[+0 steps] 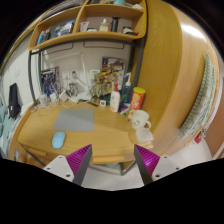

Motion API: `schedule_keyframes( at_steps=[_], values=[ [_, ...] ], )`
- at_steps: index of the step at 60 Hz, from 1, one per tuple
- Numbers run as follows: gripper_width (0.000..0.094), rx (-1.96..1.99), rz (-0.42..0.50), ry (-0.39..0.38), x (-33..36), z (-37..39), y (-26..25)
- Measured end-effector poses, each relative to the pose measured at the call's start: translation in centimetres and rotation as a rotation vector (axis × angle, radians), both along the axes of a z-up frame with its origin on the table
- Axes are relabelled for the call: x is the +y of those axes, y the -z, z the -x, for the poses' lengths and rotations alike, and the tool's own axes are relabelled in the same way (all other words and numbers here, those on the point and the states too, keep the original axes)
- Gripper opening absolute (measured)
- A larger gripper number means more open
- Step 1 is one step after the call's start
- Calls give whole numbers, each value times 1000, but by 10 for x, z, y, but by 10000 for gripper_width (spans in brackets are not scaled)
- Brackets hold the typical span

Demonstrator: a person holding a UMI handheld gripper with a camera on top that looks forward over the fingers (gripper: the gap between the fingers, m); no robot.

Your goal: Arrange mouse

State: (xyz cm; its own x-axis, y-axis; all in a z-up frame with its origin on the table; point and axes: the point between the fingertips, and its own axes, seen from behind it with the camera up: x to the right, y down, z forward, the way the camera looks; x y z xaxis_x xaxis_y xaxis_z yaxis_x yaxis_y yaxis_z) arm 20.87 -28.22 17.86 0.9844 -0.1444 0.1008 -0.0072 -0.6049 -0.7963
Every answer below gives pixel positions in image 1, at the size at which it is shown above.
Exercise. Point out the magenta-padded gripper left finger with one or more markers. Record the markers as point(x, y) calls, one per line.
point(63, 166)

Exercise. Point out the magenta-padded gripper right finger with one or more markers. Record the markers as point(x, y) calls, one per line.
point(163, 166)

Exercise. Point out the light blue computer mouse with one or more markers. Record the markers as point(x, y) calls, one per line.
point(58, 140)

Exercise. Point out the grey rectangular mouse pad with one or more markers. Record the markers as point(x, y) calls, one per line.
point(75, 119)

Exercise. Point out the clear plastic container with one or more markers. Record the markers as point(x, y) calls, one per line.
point(144, 135)

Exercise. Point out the white mug with face print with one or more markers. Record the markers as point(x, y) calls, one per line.
point(139, 119)

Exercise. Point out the white charger block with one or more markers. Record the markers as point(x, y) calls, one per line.
point(54, 97)

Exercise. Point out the teal blanket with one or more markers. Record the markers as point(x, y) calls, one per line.
point(5, 126)

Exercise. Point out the white power adapter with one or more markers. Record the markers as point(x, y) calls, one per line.
point(64, 95)

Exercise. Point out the red and yellow chips can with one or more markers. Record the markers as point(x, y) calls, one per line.
point(137, 99)

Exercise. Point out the small white cube clock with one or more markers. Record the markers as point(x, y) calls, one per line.
point(102, 103)

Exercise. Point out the green checked hanging cloth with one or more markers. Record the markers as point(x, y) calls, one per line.
point(200, 100)

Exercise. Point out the white lotion bottle red cap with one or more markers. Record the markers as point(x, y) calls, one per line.
point(115, 101)

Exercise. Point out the brown tree figurine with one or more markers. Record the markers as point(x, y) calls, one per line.
point(99, 88)

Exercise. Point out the blue model kit box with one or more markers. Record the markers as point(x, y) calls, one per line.
point(50, 80)

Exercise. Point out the white desk lamp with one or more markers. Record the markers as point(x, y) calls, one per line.
point(85, 75)

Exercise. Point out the colourful printed box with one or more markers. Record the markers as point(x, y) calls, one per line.
point(115, 66)

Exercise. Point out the white wall socket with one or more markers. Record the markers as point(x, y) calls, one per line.
point(65, 75)
point(75, 73)

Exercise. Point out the dark metal frame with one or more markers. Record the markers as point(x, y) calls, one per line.
point(32, 76)

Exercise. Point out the wooden wall shelf unit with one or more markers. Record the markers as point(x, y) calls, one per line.
point(100, 36)

